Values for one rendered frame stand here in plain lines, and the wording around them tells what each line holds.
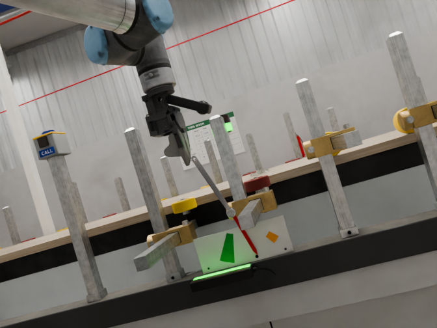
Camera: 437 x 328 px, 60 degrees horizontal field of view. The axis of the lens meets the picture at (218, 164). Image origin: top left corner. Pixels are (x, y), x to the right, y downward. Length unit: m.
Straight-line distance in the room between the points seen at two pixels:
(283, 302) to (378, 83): 7.75
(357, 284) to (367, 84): 7.63
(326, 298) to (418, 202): 0.42
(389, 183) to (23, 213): 9.05
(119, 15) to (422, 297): 1.16
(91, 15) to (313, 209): 0.86
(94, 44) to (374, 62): 8.02
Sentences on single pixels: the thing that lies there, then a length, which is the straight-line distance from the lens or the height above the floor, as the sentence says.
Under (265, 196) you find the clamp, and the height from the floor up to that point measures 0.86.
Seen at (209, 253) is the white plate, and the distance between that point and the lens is 1.08.
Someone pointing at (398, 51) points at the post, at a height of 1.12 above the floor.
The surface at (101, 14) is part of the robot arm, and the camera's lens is 0.79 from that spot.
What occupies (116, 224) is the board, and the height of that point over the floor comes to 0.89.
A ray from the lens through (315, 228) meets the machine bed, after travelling 1.27.
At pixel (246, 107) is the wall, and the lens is 8.21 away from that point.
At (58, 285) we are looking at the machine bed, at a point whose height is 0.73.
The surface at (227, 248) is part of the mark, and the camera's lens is 1.06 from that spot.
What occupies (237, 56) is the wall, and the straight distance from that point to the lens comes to 8.44.
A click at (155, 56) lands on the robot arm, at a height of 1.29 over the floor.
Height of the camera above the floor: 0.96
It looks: 1 degrees up
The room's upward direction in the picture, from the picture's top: 17 degrees counter-clockwise
